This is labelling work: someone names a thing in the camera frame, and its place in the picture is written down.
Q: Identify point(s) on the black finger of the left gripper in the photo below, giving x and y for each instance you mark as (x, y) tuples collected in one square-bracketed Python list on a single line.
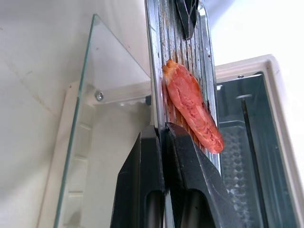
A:
[(184, 16), (192, 16)]

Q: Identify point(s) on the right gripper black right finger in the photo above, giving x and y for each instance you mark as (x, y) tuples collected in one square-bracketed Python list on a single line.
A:
[(194, 171)]

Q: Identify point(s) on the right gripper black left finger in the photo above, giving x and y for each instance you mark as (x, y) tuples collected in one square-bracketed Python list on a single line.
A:
[(137, 171)]

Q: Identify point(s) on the ribbed metal baking tray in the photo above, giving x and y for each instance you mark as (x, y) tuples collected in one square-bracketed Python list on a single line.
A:
[(184, 50)]

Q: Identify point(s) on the embossed metal oven floor plate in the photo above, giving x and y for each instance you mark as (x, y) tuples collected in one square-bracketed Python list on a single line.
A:
[(234, 166)]

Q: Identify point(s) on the dark oven heating rod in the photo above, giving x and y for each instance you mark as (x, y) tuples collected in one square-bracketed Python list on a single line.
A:
[(251, 142)]

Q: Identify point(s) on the red grilled sausage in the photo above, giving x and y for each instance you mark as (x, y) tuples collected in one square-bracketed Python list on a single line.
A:
[(190, 102)]

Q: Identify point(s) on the silver door screw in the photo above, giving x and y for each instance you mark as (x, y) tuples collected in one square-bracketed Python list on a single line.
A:
[(99, 96)]

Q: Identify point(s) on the glass toaster oven door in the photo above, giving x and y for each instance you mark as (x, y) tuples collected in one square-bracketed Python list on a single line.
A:
[(104, 66)]

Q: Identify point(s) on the cream toaster oven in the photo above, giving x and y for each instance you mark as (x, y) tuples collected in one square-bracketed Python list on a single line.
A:
[(280, 99)]

